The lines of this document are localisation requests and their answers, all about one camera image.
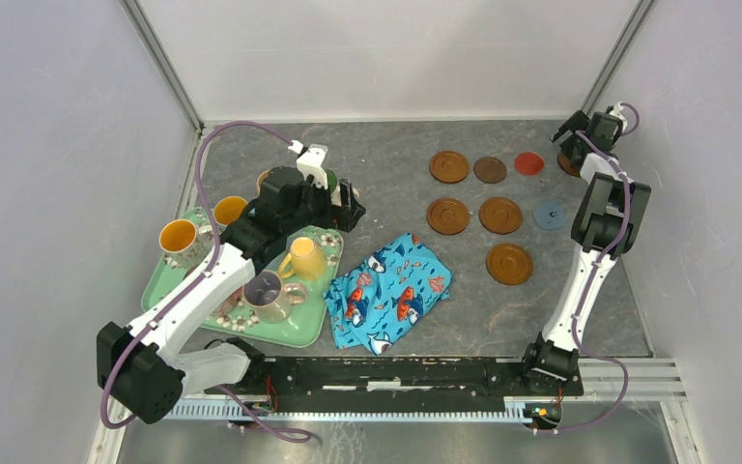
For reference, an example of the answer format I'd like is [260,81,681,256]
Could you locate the floral cup orange inside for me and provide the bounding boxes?
[158,219,213,269]

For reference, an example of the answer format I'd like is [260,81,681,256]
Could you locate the red round coaster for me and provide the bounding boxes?
[514,152,545,176]

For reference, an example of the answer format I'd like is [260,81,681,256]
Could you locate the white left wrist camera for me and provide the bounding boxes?
[288,140,328,189]

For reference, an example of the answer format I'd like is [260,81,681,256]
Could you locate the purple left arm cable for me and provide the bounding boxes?
[100,121,296,430]

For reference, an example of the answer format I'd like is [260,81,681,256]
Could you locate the brown wooden coaster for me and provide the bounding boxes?
[428,151,470,184]
[478,197,524,235]
[426,197,470,236]
[486,244,533,285]
[556,152,581,178]

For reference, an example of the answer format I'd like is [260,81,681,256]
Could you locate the green inside floral mug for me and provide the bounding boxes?
[325,169,341,202]

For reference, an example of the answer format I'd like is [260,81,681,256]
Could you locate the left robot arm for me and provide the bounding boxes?
[97,166,366,424]

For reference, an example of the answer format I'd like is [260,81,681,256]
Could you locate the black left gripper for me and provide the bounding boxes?
[282,174,365,236]

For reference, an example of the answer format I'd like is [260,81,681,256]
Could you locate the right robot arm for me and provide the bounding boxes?
[519,101,652,394]

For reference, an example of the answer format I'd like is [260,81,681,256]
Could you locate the beige mug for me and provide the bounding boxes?
[255,169,271,194]

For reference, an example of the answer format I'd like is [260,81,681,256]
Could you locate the blue round coaster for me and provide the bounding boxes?
[532,200,567,231]

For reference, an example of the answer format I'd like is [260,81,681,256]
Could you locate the small cup orange inside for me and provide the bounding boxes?
[213,196,248,230]

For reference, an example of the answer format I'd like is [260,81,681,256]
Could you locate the blue shark print cloth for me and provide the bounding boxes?
[324,233,453,356]

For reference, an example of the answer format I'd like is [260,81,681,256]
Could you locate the dark brown round coaster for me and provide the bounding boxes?
[473,157,507,184]

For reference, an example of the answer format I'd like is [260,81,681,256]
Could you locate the yellow mug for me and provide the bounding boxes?
[277,237,327,281]

